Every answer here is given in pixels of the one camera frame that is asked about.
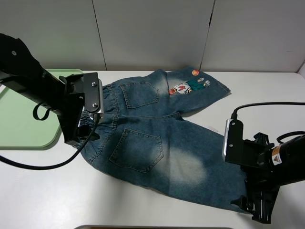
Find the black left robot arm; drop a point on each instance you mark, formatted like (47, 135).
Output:
(22, 73)

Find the clear tape piece on table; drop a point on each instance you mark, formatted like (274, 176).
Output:
(213, 129)

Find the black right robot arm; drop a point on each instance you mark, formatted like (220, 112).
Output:
(287, 160)

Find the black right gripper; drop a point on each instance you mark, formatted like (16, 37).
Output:
(261, 190)

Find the children's blue denim shorts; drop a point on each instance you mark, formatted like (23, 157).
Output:
(144, 140)

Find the green plastic tray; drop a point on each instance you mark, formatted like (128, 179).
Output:
(18, 128)

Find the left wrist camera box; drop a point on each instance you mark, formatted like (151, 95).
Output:
(93, 95)

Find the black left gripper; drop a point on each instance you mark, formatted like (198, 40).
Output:
(70, 115)

